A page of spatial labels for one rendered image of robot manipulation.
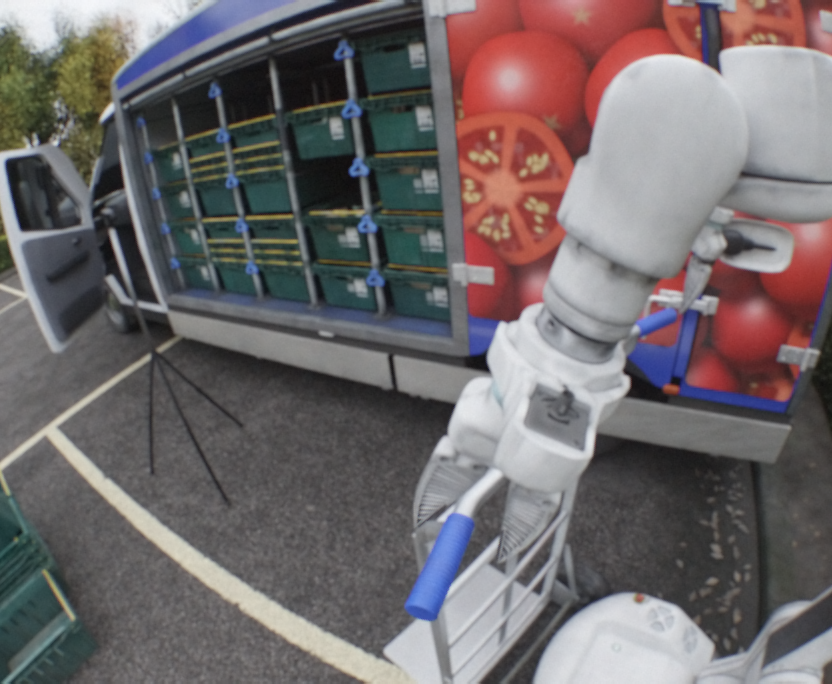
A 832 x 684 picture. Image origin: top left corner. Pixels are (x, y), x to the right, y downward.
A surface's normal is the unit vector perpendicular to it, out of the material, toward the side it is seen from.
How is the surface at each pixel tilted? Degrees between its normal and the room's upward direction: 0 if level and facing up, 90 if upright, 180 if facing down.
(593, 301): 88
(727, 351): 90
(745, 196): 102
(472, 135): 90
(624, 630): 74
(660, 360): 90
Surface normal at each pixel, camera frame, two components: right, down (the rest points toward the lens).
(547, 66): -0.45, 0.48
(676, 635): 0.42, -0.53
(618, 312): -0.07, 0.61
